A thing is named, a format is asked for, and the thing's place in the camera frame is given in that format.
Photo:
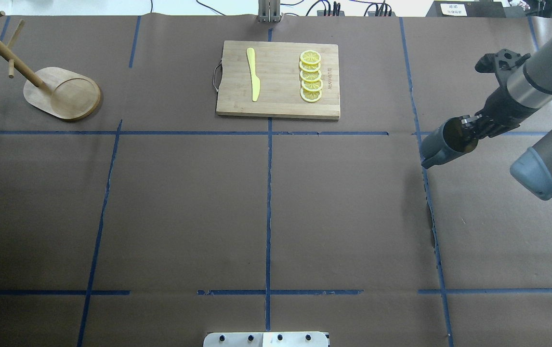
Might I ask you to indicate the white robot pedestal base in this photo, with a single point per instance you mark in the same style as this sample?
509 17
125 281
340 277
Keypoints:
267 339

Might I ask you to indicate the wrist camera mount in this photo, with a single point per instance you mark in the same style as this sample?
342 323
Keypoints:
502 63

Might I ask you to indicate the yellow plastic knife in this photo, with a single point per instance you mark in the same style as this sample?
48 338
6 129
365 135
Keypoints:
255 80

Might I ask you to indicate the black box with label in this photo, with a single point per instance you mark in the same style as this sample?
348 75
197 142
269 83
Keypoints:
466 8

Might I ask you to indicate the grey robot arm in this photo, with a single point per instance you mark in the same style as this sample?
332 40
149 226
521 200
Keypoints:
525 86

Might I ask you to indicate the dark green HOME mug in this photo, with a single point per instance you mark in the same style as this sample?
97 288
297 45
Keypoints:
442 147

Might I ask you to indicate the aluminium frame post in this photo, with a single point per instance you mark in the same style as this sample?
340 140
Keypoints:
269 11

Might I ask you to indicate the wooden cup storage rack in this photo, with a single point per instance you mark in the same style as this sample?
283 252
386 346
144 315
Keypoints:
66 95

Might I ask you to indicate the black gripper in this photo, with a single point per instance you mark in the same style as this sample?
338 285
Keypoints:
501 104

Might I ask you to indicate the bamboo cutting board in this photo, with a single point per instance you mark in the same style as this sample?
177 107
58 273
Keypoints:
277 66

